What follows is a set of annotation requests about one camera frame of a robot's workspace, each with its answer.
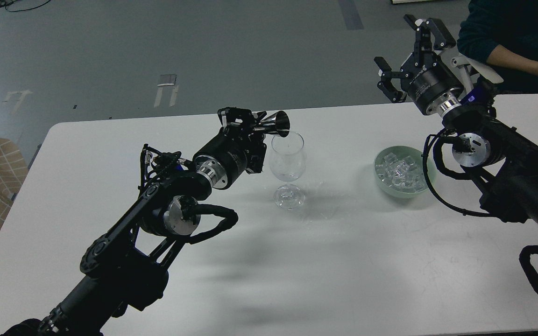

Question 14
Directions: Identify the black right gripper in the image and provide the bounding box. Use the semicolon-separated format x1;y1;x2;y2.
374;14;465;115

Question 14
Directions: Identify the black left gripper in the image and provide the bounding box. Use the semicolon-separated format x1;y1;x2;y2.
193;107;267;190

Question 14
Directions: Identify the steel double jigger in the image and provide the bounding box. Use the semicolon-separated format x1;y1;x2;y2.
252;111;290;138

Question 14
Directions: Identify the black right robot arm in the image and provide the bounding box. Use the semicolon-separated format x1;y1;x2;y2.
374;14;538;294

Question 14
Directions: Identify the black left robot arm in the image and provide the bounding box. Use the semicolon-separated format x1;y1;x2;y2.
5;107;290;336

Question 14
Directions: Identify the clear wine glass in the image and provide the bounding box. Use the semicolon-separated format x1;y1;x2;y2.
269;131;307;211

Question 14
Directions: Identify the pile of ice cubes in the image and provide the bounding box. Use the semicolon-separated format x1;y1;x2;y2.
374;149;427;194

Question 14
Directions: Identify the white office chair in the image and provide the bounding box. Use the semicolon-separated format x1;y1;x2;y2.
450;53;504;94

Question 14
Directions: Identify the person in teal sweater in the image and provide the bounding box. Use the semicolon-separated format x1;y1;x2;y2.
457;0;538;94

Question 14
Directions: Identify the green bowl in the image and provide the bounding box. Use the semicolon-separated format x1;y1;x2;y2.
373;146;436;199

